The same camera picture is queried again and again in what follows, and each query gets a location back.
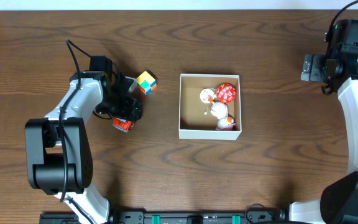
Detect black cable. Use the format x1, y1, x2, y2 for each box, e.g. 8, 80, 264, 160
326, 0, 358, 44
57, 39, 96, 224

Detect left black cable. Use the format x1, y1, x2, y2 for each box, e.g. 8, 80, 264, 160
57, 39, 96, 224

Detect multicolour puzzle cube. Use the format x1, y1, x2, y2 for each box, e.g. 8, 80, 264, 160
136, 71, 157, 95

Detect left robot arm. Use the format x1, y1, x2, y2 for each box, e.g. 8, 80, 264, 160
25, 55, 142, 223

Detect black mounting rail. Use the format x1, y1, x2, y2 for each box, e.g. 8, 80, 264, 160
38, 208, 289, 224

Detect right black cable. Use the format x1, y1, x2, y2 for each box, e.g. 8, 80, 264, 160
326, 0, 358, 44

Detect white cardboard box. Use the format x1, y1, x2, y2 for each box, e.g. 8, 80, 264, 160
178, 73, 242, 140

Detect red ball with white letters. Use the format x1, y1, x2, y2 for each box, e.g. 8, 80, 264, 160
216, 83, 237, 103

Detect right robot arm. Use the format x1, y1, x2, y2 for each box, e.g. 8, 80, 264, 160
288, 19, 358, 223

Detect red toy fire truck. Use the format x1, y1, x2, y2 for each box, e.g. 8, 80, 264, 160
112, 117, 135, 133

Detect white pink duck toy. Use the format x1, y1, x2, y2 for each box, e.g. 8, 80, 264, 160
209, 98, 236, 131

